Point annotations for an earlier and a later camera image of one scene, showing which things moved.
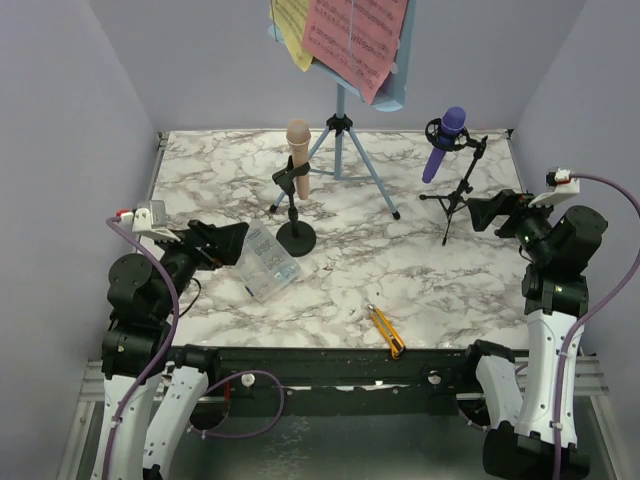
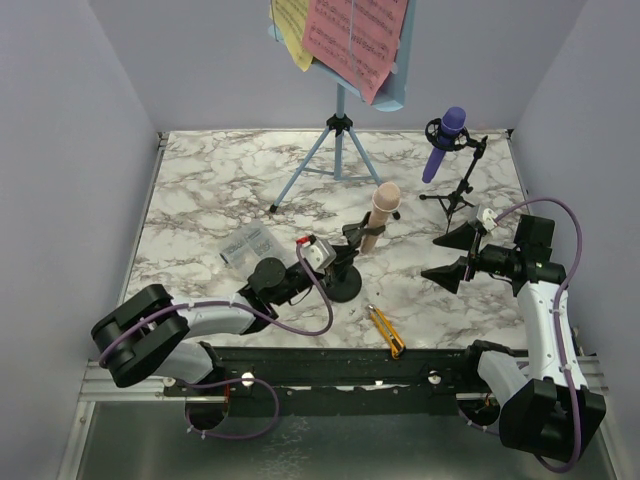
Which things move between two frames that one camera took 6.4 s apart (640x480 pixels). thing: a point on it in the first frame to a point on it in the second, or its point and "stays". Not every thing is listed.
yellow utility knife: [397, 346] stays
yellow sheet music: [290, 16] stays
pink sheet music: [359, 39] stays
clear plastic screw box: [265, 265] stays
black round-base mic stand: [297, 237] to [341, 280]
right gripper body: [511, 215] to [470, 256]
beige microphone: [298, 136] to [386, 198]
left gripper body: [181, 262] to [330, 273]
